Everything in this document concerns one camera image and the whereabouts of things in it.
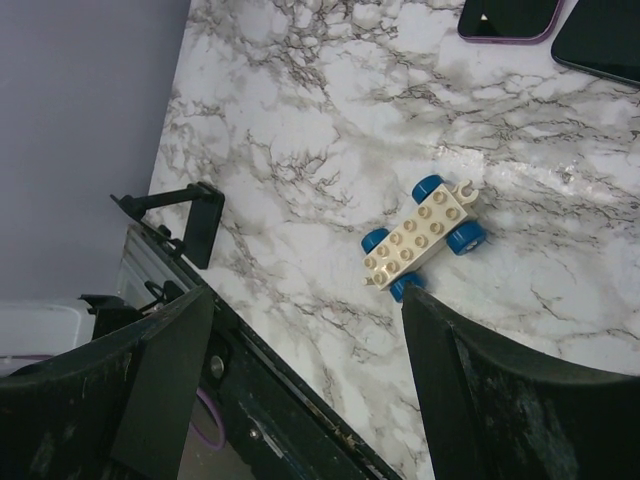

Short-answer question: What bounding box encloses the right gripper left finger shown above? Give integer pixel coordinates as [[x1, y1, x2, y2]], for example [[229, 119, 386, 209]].
[[1, 287, 214, 479]]

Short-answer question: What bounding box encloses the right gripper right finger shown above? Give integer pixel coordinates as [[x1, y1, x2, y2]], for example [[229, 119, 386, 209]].
[[402, 286, 639, 479]]

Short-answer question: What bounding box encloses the black smartphone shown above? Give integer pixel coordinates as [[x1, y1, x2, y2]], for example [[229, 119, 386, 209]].
[[551, 0, 639, 87]]

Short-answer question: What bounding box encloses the black phone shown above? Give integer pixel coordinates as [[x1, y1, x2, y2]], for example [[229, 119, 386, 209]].
[[457, 0, 564, 44]]

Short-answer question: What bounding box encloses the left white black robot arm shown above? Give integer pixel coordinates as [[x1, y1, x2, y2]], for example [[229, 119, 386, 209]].
[[0, 299, 95, 377]]

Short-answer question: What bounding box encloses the black folding phone stand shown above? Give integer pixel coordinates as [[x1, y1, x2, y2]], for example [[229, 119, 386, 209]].
[[110, 181, 225, 270]]

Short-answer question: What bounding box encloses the toy brick car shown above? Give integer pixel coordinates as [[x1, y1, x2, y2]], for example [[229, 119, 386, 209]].
[[361, 174, 487, 303]]

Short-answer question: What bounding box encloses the aluminium frame rail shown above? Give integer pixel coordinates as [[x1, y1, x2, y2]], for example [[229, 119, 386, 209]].
[[117, 222, 401, 480]]

